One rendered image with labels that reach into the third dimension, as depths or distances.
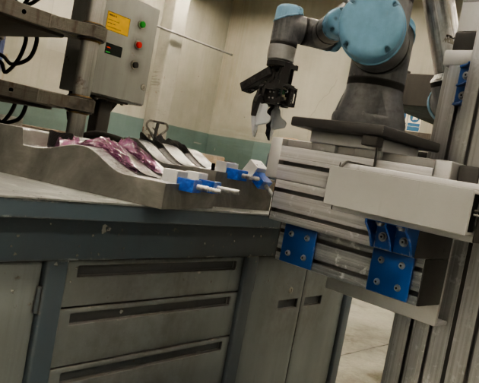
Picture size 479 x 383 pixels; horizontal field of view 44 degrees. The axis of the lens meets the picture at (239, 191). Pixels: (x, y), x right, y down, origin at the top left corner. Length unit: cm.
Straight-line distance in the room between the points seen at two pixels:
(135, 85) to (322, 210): 137
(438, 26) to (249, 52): 902
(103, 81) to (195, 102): 842
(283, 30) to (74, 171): 68
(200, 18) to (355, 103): 961
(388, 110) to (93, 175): 63
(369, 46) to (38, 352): 84
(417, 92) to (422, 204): 480
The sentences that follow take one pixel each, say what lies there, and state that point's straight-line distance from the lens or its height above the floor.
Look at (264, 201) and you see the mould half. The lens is 166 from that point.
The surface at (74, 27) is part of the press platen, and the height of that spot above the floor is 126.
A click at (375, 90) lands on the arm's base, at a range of 120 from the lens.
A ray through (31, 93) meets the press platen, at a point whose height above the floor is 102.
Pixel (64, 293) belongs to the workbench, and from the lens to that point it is 125.
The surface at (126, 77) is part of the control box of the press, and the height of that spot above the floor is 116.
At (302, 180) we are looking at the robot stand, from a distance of 124.
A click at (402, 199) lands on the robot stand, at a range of 97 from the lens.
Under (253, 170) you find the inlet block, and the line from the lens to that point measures 160.
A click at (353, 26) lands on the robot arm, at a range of 108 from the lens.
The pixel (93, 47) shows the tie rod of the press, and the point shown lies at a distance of 213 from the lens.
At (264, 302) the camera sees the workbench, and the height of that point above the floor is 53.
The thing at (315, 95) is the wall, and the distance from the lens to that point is 961.
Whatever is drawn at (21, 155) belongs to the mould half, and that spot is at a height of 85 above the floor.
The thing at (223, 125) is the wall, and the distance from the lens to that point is 1075.
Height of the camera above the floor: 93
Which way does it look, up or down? 3 degrees down
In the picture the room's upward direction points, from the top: 11 degrees clockwise
